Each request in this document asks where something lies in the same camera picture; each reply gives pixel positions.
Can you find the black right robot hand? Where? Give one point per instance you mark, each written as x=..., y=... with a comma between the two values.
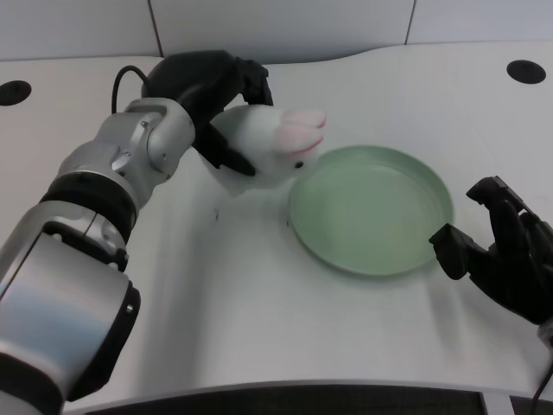
x=518, y=268

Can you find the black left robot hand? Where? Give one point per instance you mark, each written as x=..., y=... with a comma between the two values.
x=194, y=82

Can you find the white plush rabbit doll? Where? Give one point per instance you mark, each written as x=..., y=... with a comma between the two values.
x=263, y=138

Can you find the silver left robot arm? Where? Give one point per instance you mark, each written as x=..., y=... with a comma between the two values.
x=86, y=216

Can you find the green round plate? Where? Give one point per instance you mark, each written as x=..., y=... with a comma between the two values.
x=371, y=216

